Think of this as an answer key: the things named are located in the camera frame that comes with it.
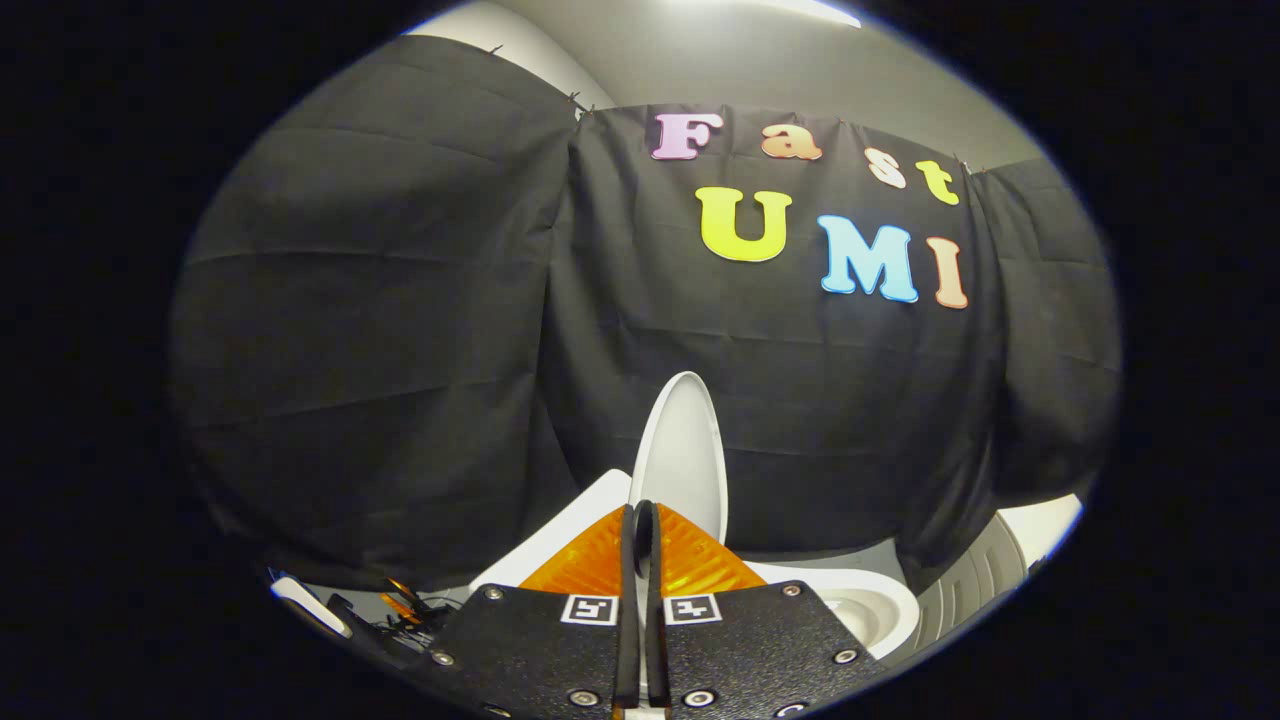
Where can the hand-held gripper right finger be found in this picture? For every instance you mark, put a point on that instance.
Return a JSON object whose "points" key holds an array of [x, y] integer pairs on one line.
{"points": [[740, 650]]}

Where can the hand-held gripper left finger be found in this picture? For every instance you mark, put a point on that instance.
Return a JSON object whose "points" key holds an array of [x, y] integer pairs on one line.
{"points": [[540, 650]]}

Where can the white flat panel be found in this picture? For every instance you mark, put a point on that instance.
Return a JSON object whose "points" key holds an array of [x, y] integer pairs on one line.
{"points": [[1040, 525]]}

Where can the black backdrop cloth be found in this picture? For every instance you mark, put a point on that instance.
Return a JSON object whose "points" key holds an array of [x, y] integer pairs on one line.
{"points": [[400, 350]]}

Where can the large ceiling light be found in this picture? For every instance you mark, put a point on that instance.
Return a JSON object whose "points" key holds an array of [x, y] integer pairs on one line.
{"points": [[805, 10]]}

